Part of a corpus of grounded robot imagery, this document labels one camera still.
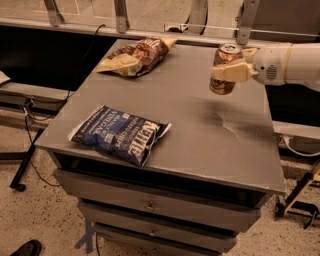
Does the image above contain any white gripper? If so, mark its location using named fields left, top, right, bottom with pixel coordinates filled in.
left=211, top=44, right=288, bottom=86

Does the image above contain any orange soda can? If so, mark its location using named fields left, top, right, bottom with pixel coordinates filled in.
left=209, top=43, right=243, bottom=95

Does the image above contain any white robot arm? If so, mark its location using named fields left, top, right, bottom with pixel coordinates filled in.
left=211, top=43, right=320, bottom=92

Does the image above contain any brown chip bag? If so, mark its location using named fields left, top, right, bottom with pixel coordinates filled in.
left=96, top=37, right=177, bottom=77

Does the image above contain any blue kettle chip bag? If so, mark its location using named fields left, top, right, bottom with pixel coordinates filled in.
left=68, top=105, right=171, bottom=168

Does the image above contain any grey drawer cabinet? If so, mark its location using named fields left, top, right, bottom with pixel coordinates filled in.
left=37, top=45, right=285, bottom=256

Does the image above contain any yellow black wheeled stand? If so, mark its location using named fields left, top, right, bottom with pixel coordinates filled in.
left=274, top=161, right=320, bottom=230

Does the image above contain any black stand leg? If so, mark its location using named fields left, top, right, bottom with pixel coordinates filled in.
left=10, top=129, right=43, bottom=192

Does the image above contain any black shoe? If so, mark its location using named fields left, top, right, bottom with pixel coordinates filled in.
left=10, top=240, right=42, bottom=256

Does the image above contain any white cable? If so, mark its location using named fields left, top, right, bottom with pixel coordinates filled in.
left=281, top=134, right=320, bottom=158

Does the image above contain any black cable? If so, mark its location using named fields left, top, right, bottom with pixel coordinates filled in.
left=19, top=23, right=107, bottom=188

